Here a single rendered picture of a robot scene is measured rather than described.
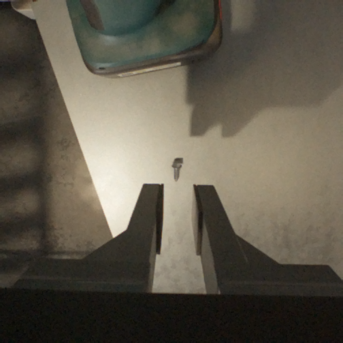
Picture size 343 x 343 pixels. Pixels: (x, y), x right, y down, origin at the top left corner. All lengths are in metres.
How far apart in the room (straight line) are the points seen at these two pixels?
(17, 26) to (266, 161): 0.95
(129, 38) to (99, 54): 0.03
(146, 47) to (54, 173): 0.91
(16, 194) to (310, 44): 1.10
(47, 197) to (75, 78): 0.88
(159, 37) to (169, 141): 0.11
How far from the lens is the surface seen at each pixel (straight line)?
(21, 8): 0.92
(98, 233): 1.11
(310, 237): 0.34
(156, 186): 0.15
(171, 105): 0.25
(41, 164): 1.07
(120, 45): 0.19
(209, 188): 0.15
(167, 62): 0.21
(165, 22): 0.19
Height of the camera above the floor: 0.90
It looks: 73 degrees down
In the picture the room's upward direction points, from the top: 178 degrees counter-clockwise
